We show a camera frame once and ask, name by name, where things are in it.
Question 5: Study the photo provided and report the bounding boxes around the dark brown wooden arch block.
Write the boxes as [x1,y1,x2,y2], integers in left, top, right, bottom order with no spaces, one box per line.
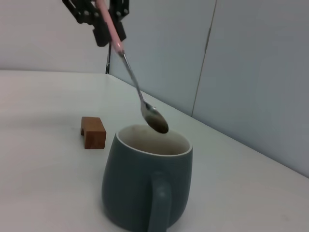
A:
[81,116,107,150]

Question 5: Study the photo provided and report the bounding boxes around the pink handled metal spoon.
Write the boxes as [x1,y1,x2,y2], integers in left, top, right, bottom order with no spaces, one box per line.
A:
[95,0,169,134]

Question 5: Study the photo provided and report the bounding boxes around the dark grey ceramic cup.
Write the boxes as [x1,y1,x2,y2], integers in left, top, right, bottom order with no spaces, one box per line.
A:
[101,124,194,232]

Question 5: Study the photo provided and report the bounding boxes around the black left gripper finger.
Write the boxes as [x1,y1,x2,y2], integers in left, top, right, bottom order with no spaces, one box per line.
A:
[108,0,130,42]
[61,0,113,47]

